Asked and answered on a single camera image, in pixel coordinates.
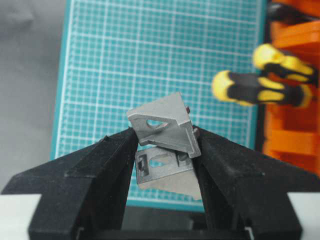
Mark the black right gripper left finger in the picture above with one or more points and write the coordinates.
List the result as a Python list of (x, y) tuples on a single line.
[(83, 191)]

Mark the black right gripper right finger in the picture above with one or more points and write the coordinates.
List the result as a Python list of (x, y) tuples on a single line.
[(243, 189)]

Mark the grey metal corner bracket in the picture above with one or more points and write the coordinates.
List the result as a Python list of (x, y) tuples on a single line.
[(166, 123)]

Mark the orange container rack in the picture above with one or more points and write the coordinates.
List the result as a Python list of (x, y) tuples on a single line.
[(293, 133)]

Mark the green cutting mat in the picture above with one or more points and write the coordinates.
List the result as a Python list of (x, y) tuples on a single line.
[(119, 54)]

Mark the black table mat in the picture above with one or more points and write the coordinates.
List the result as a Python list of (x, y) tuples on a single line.
[(30, 40)]

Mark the yellow black screwdriver handle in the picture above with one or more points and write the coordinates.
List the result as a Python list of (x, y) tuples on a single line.
[(249, 89), (284, 64)]

